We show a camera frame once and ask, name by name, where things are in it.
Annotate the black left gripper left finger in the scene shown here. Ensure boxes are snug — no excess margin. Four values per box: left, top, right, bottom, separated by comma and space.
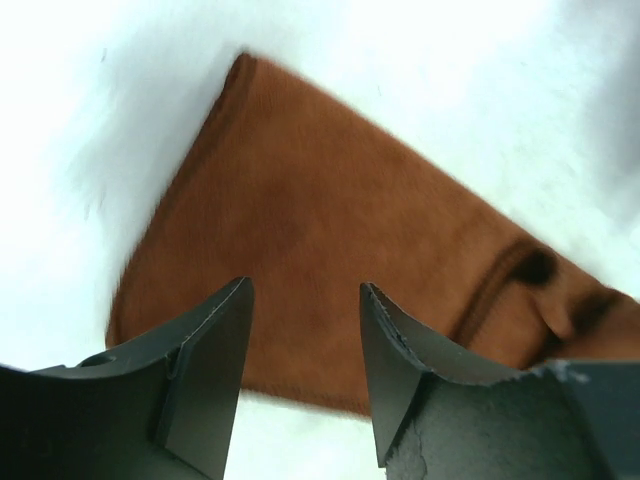
1, 278, 254, 480

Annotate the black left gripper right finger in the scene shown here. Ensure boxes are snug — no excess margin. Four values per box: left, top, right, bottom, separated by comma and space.
360, 283, 639, 479

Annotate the brown towel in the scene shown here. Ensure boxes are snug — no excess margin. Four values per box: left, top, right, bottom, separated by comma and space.
106, 53, 639, 414

